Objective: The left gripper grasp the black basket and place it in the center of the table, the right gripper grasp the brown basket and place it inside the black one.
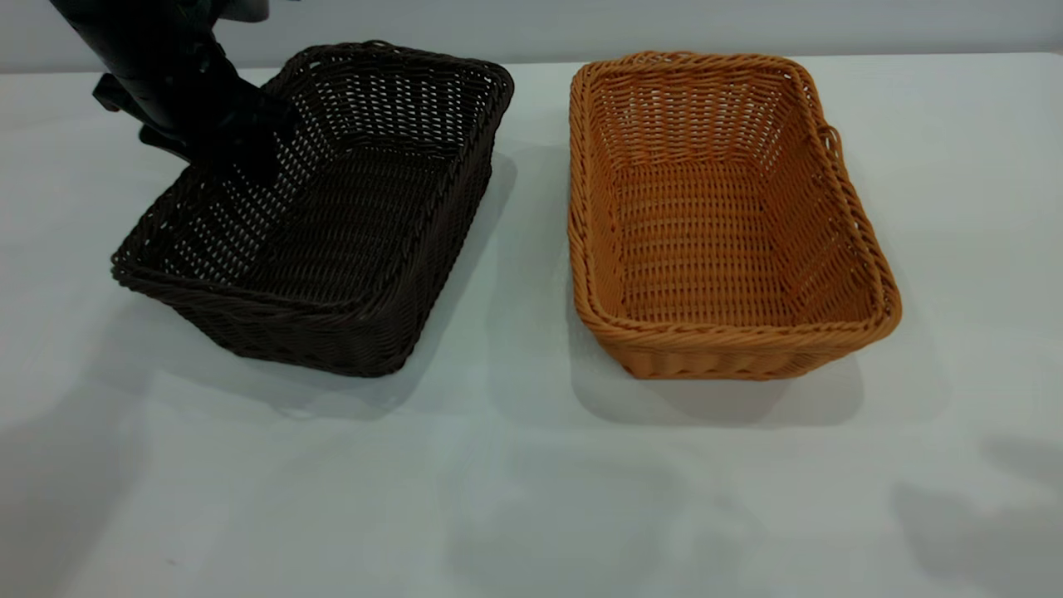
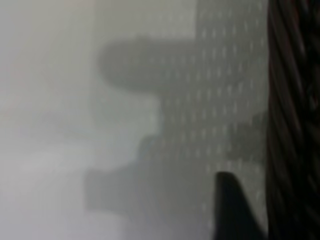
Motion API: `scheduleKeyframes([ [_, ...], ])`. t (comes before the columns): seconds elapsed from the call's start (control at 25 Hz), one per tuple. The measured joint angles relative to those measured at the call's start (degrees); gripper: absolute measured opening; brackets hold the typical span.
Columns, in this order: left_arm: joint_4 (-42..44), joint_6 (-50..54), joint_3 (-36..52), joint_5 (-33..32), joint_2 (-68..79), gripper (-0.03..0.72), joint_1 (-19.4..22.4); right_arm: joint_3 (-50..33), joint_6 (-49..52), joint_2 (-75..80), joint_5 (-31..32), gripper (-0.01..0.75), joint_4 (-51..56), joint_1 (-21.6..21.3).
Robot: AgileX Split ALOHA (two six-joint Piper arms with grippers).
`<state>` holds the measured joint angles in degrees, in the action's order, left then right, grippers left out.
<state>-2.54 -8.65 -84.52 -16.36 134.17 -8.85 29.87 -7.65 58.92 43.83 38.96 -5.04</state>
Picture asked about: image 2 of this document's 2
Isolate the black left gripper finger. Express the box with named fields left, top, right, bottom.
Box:
left=212, top=171, right=268, bottom=240

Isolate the black woven basket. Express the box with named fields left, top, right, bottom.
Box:
left=265, top=0, right=320, bottom=240

